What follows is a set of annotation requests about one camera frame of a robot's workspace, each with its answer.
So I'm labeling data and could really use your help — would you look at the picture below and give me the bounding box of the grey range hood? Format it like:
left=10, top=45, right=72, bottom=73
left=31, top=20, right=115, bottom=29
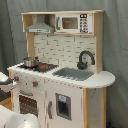
left=26, top=15, right=54, bottom=34

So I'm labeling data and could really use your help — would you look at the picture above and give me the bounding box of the black toy faucet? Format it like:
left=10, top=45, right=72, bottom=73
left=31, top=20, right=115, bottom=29
left=77, top=50, right=95, bottom=70

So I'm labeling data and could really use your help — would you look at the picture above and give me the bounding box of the wooden toy kitchen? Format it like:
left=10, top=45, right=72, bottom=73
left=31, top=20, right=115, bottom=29
left=8, top=10, right=115, bottom=128

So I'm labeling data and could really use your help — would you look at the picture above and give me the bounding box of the silver toy pot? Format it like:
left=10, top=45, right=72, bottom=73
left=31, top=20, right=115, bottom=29
left=23, top=57, right=39, bottom=67

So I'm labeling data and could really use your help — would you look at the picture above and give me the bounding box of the grey toy sink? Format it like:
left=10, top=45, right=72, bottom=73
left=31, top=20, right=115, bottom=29
left=53, top=67, right=93, bottom=81

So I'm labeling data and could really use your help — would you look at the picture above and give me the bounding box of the toy oven door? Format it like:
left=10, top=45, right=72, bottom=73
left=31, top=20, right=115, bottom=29
left=13, top=89, right=44, bottom=122

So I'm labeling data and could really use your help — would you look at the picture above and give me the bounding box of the white cabinet door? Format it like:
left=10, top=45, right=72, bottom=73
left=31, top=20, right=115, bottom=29
left=46, top=81, right=83, bottom=128

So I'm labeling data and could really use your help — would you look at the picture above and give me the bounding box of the red right oven knob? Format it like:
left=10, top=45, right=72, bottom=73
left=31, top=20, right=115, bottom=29
left=32, top=81, right=38, bottom=87

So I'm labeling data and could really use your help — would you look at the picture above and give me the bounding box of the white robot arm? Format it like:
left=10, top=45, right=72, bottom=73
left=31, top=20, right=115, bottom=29
left=0, top=72, right=18, bottom=92

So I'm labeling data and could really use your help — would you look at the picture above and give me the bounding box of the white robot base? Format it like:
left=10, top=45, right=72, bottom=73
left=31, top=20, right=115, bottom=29
left=0, top=105, right=41, bottom=128

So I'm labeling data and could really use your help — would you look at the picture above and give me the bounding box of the black toy stovetop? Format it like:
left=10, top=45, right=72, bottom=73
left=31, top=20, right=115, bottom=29
left=20, top=62, right=57, bottom=73

